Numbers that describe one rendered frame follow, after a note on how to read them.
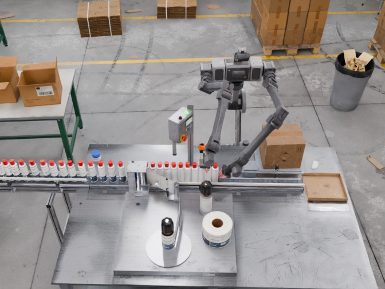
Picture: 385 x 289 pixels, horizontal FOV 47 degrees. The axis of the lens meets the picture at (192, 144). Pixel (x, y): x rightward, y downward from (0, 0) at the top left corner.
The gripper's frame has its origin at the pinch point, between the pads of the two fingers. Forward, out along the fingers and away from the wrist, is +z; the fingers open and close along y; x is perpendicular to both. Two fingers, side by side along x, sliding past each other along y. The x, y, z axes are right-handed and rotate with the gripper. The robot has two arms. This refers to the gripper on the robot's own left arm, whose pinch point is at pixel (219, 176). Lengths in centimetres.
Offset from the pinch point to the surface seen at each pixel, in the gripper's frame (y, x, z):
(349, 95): -198, 167, -53
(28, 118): -87, -125, 125
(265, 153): -17.3, 22.2, -29.7
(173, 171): 2.8, -32.1, 16.0
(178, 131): 1, -53, -17
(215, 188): 5.1, 2.9, 7.7
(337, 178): -10, 79, -52
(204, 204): 32.4, -12.4, 2.8
